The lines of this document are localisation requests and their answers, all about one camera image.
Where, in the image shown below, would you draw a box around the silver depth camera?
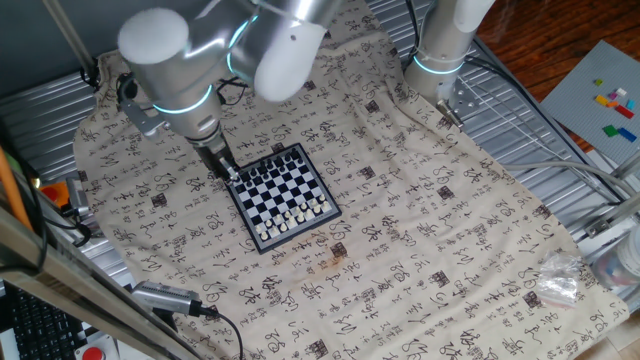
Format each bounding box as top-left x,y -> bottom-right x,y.
130,279 -> 205,318
64,177 -> 92,219

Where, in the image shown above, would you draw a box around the aluminium profile bar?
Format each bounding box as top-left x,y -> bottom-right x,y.
608,149 -> 640,181
583,192 -> 640,239

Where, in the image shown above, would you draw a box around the red mushroom emergency stop box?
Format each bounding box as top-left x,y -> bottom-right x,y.
73,332 -> 121,360

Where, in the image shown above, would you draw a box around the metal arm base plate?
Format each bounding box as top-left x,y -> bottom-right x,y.
443,74 -> 482,125

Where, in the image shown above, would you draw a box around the beige calligraphy print cloth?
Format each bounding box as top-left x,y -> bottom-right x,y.
72,0 -> 631,360

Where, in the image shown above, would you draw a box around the orange pole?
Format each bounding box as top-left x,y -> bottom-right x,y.
0,147 -> 34,232

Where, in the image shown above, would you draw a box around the aluminium frame beam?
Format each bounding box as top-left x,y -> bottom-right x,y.
0,205 -> 204,360

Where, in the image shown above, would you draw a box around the black pole clamp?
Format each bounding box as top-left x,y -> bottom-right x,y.
79,57 -> 101,92

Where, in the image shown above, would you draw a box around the clear plastic tub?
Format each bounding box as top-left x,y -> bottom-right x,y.
592,214 -> 640,301

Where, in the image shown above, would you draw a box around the wrist camera metal bracket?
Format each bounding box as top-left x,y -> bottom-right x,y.
119,92 -> 171,144

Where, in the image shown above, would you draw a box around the black keyboard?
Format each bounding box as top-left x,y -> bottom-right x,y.
4,282 -> 89,360

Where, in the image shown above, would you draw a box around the black arm base cables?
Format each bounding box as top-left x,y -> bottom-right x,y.
462,53 -> 629,206

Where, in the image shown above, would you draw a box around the clear plastic bag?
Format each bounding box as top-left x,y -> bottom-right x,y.
535,251 -> 585,309

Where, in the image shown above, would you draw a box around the black white magnetic chessboard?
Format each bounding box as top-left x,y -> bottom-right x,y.
221,142 -> 344,255

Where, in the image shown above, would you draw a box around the white plastic cup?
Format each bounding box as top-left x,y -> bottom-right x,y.
615,233 -> 640,287

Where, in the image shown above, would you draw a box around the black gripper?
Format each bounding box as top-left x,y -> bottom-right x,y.
197,137 -> 240,184

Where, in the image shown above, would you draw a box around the grey hose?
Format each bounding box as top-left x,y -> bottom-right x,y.
499,159 -> 640,199

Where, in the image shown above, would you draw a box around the grey metal pole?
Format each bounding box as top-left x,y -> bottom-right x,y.
42,0 -> 100,76

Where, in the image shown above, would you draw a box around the orange box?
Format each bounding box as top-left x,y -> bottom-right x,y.
39,180 -> 71,209

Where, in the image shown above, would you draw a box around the metal base connector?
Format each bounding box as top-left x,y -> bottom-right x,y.
435,98 -> 466,132

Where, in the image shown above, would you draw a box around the grey brick baseplate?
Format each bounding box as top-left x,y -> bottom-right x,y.
539,39 -> 640,166

